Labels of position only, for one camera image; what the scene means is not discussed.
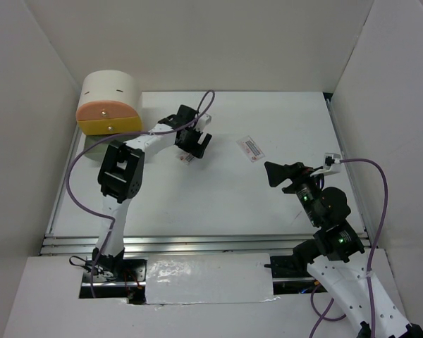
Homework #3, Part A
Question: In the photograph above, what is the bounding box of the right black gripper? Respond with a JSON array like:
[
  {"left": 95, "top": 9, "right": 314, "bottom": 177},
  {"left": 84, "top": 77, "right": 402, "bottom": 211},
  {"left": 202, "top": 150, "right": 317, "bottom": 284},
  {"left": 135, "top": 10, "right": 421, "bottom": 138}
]
[{"left": 264, "top": 160, "right": 325, "bottom": 225}]

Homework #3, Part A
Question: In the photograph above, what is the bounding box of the false lash box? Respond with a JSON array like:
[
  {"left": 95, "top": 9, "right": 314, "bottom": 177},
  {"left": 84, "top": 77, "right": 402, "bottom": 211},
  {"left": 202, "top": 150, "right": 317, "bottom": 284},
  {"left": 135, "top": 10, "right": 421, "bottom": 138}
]
[
  {"left": 236, "top": 136, "right": 265, "bottom": 163},
  {"left": 176, "top": 151, "right": 196, "bottom": 165}
]

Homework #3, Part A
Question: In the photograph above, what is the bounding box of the yellow drawer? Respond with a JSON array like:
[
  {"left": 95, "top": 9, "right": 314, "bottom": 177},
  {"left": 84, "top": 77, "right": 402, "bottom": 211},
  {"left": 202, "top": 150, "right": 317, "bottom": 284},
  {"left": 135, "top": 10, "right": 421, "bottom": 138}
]
[{"left": 78, "top": 116, "right": 144, "bottom": 136}]

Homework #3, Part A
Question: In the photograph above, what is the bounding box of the pink top drawer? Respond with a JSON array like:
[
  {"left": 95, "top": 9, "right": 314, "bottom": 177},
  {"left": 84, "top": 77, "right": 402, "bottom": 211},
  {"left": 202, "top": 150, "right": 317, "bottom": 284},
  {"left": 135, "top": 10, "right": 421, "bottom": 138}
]
[{"left": 76, "top": 101, "right": 137, "bottom": 121}]

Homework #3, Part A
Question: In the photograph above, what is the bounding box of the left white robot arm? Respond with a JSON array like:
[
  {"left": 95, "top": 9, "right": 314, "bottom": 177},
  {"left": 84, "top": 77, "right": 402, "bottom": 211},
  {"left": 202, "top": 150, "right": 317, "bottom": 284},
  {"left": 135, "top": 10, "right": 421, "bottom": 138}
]
[{"left": 92, "top": 105, "right": 212, "bottom": 281}]

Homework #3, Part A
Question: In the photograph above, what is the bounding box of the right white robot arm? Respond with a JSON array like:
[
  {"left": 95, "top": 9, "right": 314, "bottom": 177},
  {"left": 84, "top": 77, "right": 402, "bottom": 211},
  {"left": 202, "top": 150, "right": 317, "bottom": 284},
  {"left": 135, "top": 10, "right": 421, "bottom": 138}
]
[{"left": 264, "top": 154, "right": 423, "bottom": 337}]

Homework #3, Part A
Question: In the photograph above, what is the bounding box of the cream rounded drawer cabinet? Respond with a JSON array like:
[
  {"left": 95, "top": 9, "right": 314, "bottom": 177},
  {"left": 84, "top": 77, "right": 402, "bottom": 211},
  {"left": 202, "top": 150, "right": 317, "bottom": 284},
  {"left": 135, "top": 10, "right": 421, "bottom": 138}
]
[{"left": 78, "top": 70, "right": 142, "bottom": 108}]

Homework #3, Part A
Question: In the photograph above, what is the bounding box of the white foil cover sheet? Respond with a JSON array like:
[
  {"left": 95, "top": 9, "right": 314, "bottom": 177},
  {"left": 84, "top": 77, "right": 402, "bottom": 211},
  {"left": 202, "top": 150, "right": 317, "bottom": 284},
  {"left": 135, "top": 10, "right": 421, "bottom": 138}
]
[{"left": 145, "top": 253, "right": 275, "bottom": 305}]

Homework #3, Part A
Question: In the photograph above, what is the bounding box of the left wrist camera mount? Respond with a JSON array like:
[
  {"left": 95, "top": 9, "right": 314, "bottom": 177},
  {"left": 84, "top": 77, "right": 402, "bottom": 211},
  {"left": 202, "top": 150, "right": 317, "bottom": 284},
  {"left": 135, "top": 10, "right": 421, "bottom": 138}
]
[{"left": 195, "top": 113, "right": 212, "bottom": 131}]

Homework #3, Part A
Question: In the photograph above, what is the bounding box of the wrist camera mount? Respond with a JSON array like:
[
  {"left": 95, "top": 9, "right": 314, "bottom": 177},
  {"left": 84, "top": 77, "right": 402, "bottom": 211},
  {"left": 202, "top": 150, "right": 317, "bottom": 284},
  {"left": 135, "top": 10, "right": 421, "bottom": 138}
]
[
  {"left": 310, "top": 153, "right": 341, "bottom": 176},
  {"left": 195, "top": 113, "right": 212, "bottom": 131}
]

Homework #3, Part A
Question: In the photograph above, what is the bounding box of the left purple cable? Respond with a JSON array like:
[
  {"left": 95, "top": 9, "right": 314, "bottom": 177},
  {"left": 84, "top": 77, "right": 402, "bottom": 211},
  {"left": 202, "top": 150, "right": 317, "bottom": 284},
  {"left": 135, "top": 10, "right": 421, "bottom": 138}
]
[{"left": 66, "top": 89, "right": 215, "bottom": 299}]

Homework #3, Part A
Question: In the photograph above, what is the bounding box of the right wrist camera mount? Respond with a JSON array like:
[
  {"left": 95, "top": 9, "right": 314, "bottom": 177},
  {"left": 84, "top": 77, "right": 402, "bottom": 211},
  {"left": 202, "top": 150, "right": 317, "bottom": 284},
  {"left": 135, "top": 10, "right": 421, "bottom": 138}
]
[{"left": 310, "top": 153, "right": 341, "bottom": 176}]

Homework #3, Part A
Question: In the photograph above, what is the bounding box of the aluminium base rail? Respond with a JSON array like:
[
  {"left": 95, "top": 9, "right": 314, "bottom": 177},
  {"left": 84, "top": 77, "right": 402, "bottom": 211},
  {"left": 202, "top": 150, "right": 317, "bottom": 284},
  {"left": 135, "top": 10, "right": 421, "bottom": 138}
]
[{"left": 39, "top": 234, "right": 311, "bottom": 256}]

